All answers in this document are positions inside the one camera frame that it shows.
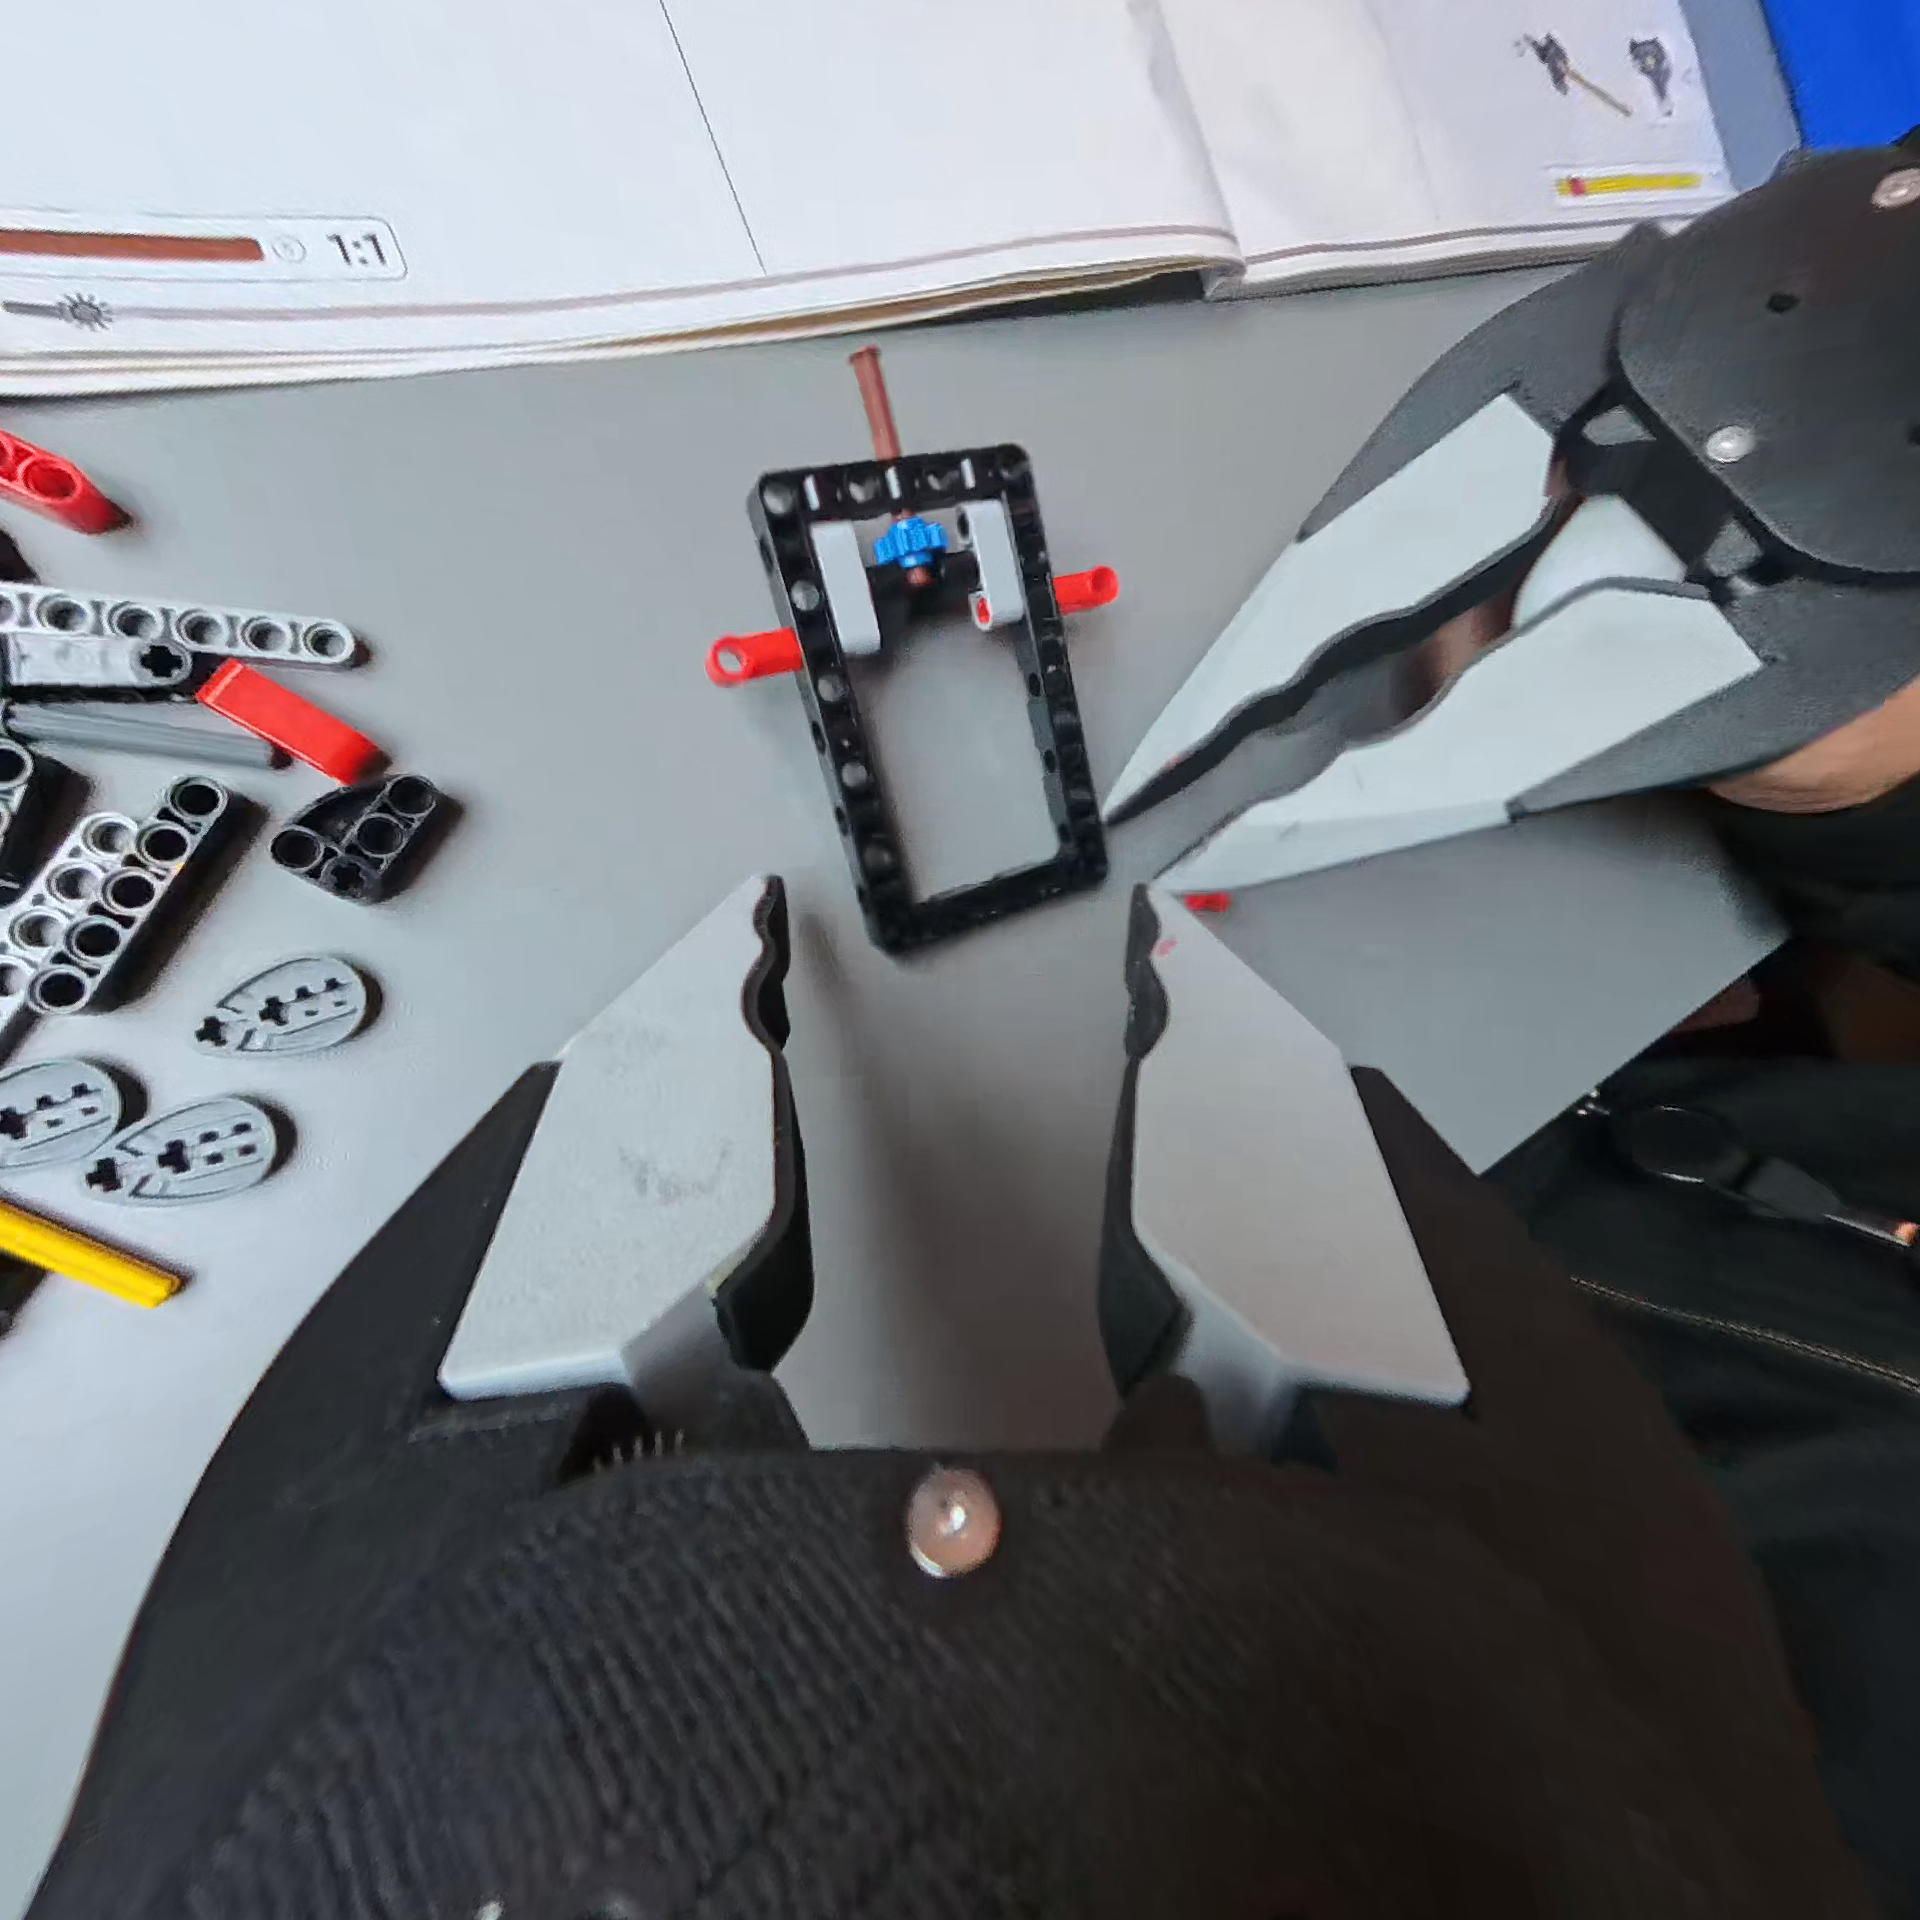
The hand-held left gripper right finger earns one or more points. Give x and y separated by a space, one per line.
1277 1184

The lego set cardboard box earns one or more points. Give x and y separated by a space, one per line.
1845 61

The lego instruction booklet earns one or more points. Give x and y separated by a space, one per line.
601 149

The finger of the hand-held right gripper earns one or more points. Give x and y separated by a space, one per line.
1501 720
1382 556

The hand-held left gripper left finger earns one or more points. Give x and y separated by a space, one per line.
645 1171

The black lego frame assembly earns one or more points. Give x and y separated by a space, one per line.
821 704

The pile of loose lego pieces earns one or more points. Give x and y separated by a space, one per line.
119 885

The person's right hand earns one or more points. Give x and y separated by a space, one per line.
1861 774

